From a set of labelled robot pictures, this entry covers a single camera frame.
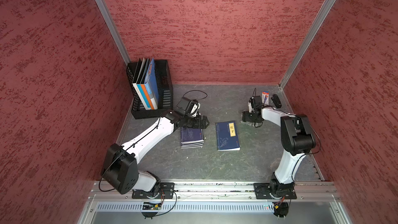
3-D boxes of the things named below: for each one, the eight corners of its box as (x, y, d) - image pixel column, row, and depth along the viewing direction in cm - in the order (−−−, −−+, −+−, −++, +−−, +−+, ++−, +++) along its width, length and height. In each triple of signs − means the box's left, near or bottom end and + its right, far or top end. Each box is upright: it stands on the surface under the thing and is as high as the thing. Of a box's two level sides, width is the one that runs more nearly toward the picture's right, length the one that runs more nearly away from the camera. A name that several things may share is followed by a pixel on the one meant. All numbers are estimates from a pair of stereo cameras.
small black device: (276, 108, 109) (278, 105, 107) (270, 97, 116) (272, 94, 113) (280, 107, 110) (282, 105, 107) (274, 96, 116) (276, 93, 114)
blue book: (217, 151, 89) (217, 149, 87) (215, 122, 102) (215, 120, 99) (239, 151, 90) (240, 149, 87) (235, 122, 102) (235, 120, 100)
